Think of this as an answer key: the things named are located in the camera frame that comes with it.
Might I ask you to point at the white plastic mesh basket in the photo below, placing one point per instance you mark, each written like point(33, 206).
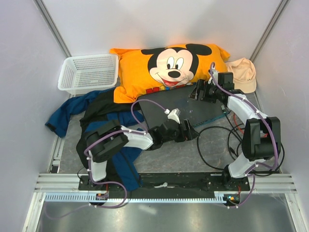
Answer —
point(82, 74)

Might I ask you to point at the blue and black jacket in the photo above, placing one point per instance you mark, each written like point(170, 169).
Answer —
point(99, 108)

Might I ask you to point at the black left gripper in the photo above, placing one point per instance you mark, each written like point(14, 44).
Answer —
point(192, 133)

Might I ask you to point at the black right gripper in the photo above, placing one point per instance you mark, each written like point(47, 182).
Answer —
point(200, 85)

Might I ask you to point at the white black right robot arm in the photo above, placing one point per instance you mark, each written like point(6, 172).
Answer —
point(261, 141)

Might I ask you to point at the aluminium frame rail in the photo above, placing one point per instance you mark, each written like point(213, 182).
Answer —
point(276, 183)

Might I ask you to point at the beige bucket hat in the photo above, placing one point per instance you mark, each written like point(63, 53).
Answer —
point(244, 75)

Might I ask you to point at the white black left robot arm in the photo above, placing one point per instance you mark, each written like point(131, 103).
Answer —
point(103, 143)

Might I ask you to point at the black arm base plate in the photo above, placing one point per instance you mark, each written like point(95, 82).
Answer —
point(187, 184)

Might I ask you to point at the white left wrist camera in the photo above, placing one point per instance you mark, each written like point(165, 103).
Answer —
point(174, 115)

